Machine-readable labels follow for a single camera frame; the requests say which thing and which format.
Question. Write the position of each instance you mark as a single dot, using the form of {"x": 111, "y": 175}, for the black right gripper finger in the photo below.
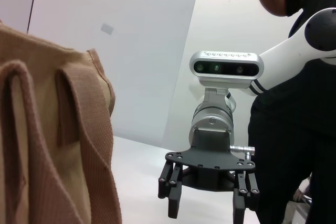
{"x": 173, "y": 190}
{"x": 244, "y": 192}

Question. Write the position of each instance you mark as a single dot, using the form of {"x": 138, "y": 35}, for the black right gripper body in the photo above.
{"x": 210, "y": 166}

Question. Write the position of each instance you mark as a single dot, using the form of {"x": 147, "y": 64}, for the khaki fabric food bag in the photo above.
{"x": 39, "y": 129}

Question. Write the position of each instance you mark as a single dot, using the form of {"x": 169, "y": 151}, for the white plastic bin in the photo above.
{"x": 302, "y": 213}

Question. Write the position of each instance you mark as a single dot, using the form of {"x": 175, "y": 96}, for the person in black clothes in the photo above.
{"x": 288, "y": 142}

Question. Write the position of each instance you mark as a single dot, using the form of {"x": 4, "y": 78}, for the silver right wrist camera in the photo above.
{"x": 225, "y": 68}

